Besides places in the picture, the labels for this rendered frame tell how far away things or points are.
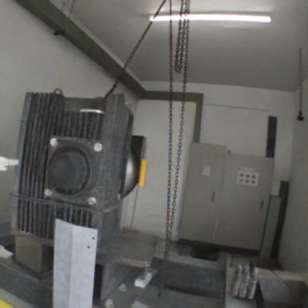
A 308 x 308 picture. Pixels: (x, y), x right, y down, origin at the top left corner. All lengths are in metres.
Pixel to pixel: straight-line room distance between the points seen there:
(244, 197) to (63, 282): 3.36
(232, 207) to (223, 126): 1.38
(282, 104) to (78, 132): 3.86
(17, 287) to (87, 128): 1.03
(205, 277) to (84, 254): 1.12
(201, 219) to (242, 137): 1.54
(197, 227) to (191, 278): 2.28
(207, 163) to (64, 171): 3.18
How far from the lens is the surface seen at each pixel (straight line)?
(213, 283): 1.89
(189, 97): 4.35
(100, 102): 1.10
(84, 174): 1.03
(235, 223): 4.06
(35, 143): 1.24
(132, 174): 1.48
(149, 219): 4.49
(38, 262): 1.36
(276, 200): 4.09
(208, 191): 3.99
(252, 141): 4.27
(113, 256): 1.11
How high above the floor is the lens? 1.33
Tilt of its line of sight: level
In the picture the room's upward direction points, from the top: 7 degrees clockwise
